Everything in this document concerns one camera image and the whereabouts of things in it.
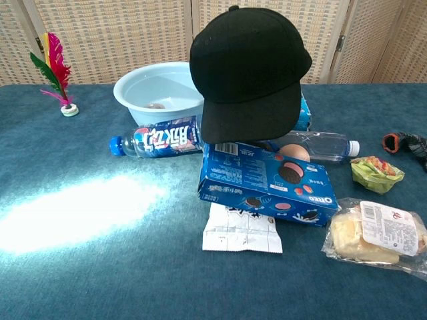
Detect black baseball cap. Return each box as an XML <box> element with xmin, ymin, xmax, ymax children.
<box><xmin>189</xmin><ymin>5</ymin><xmax>314</xmax><ymax>145</ymax></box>

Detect blue Oreo cookie box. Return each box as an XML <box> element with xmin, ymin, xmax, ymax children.
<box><xmin>197</xmin><ymin>141</ymin><xmax>340</xmax><ymax>227</ymax></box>

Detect blue labelled drink bottle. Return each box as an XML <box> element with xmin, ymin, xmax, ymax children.
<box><xmin>109</xmin><ymin>115</ymin><xmax>205</xmax><ymax>159</ymax></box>

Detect white snack packet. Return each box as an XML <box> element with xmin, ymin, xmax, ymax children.
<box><xmin>201</xmin><ymin>203</ymin><xmax>284</xmax><ymax>254</ymax></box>

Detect brown egg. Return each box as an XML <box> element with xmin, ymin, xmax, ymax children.
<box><xmin>278</xmin><ymin>143</ymin><xmax>311</xmax><ymax>163</ymax></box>

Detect light blue plastic basin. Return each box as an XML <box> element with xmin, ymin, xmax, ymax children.
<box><xmin>113</xmin><ymin>61</ymin><xmax>205</xmax><ymax>127</ymax></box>

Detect blue chip cookie box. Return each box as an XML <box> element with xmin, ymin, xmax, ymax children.
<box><xmin>293</xmin><ymin>93</ymin><xmax>313</xmax><ymax>132</ymax></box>

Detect clear plastic water bottle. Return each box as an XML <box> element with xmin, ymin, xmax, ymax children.
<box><xmin>278</xmin><ymin>130</ymin><xmax>361</xmax><ymax>164</ymax></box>

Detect bread in clear bag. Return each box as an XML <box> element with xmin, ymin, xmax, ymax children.
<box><xmin>321</xmin><ymin>197</ymin><xmax>427</xmax><ymax>281</ymax></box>

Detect woven folding screen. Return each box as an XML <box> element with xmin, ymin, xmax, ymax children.
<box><xmin>0</xmin><ymin>0</ymin><xmax>427</xmax><ymax>86</ymax></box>

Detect blue table cloth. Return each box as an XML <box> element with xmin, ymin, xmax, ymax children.
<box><xmin>0</xmin><ymin>83</ymin><xmax>427</xmax><ymax>320</ymax></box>

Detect colourful feather shuttlecock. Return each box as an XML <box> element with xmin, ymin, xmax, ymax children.
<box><xmin>29</xmin><ymin>31</ymin><xmax>80</xmax><ymax>117</ymax></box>

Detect grey knitted work glove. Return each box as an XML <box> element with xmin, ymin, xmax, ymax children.
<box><xmin>382</xmin><ymin>131</ymin><xmax>427</xmax><ymax>173</ymax></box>

